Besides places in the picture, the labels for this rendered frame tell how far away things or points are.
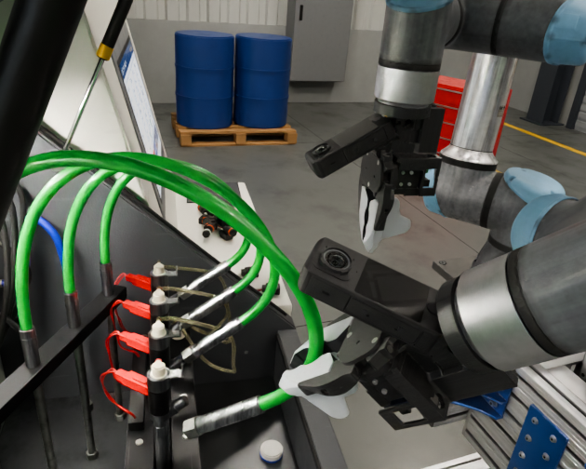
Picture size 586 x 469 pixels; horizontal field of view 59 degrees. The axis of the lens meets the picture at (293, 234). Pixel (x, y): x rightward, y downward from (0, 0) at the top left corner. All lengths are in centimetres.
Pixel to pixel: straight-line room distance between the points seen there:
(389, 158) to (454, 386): 33
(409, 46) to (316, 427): 57
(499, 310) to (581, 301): 5
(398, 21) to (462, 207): 54
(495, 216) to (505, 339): 74
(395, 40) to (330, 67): 673
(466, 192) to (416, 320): 72
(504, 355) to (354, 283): 11
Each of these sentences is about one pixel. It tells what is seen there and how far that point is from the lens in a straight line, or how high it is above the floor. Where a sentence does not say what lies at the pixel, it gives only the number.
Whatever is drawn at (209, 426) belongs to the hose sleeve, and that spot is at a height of 116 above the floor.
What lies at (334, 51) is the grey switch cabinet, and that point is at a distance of 736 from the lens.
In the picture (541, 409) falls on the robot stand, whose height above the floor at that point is 90.
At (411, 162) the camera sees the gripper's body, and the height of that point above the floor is 138.
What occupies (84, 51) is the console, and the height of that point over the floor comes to 146.
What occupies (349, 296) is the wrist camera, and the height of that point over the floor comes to 137.
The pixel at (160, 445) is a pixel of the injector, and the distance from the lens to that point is 75.
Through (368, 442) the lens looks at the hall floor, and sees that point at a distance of 217.
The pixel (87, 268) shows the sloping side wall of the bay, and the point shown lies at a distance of 95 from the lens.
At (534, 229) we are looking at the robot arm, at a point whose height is 139.
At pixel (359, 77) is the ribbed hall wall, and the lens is 794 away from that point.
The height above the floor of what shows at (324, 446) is 95.
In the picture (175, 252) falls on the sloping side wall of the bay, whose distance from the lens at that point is 93.
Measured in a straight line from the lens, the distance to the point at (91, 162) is 46.
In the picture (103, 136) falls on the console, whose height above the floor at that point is 133.
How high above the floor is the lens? 158
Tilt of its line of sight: 26 degrees down
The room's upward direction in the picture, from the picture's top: 5 degrees clockwise
